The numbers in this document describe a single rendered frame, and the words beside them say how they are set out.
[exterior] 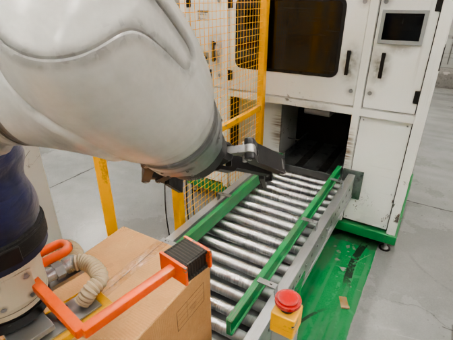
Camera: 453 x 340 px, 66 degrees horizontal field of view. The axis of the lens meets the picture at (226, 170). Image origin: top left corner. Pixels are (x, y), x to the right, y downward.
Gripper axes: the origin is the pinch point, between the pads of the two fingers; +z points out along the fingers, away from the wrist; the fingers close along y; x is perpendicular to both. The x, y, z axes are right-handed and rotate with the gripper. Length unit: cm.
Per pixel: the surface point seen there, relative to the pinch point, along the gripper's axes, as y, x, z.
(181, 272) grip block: -13.1, -14.6, 22.7
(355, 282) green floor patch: 53, -30, 208
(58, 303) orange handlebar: -34.5, -19.8, 12.2
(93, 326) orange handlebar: -25.7, -23.3, 10.1
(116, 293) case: -42, -22, 51
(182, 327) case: -25, -33, 63
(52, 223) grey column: -118, 9, 123
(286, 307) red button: 9, -25, 44
